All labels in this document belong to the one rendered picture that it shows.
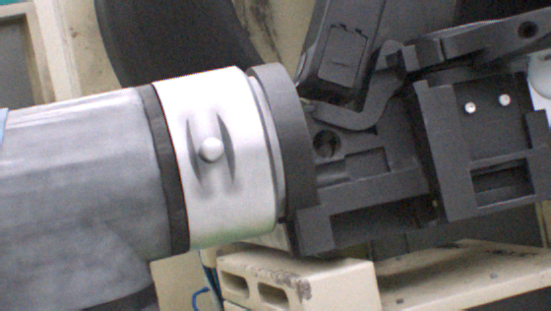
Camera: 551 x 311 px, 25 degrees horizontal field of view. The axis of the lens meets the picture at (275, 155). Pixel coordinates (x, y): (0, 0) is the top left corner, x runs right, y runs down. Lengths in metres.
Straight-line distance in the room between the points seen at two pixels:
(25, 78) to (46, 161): 1.41
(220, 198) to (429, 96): 0.10
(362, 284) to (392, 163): 0.81
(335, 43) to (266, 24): 1.17
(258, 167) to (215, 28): 0.76
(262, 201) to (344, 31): 0.08
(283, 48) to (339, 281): 0.47
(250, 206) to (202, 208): 0.02
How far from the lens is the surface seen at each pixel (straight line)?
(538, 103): 0.65
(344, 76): 0.53
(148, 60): 1.30
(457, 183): 0.52
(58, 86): 5.21
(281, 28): 1.71
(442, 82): 0.53
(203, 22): 1.26
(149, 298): 0.52
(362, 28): 0.54
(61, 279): 0.50
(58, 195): 0.50
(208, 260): 1.65
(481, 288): 1.40
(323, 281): 1.33
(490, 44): 0.52
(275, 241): 1.44
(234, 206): 0.51
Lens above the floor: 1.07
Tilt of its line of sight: 3 degrees down
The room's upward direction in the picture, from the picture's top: 12 degrees counter-clockwise
